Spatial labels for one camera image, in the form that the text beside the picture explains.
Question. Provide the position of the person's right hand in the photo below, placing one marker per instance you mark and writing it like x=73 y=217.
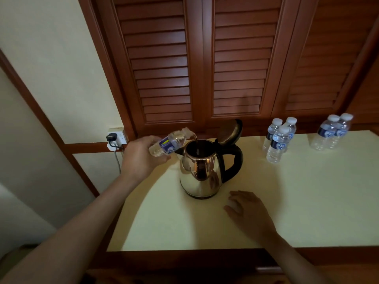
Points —
x=251 y=218

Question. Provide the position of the person's left hand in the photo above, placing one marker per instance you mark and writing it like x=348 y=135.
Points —
x=139 y=159

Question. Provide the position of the white bottle cap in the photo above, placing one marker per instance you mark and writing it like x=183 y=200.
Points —
x=231 y=205

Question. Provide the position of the clear plastic water bottle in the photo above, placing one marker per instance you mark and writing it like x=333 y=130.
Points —
x=171 y=142
x=322 y=133
x=291 y=121
x=276 y=147
x=270 y=133
x=345 y=127

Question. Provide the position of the stainless steel electric kettle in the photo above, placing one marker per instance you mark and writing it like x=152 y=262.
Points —
x=198 y=181

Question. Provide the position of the person's left forearm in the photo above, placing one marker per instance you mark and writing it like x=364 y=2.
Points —
x=68 y=239

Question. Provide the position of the person's right forearm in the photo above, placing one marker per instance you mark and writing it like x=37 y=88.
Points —
x=293 y=263

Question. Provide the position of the white plug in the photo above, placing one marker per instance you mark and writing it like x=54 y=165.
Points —
x=112 y=147

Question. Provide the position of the black plug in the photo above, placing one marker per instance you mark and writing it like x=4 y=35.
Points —
x=111 y=137

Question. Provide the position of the wooden cabinet cream top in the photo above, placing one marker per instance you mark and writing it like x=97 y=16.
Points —
x=177 y=260

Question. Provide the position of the wooden louvered shutter door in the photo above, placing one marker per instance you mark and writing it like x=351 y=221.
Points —
x=322 y=70
x=239 y=70
x=367 y=100
x=160 y=70

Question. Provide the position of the white wall socket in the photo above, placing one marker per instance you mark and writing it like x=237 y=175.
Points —
x=122 y=136

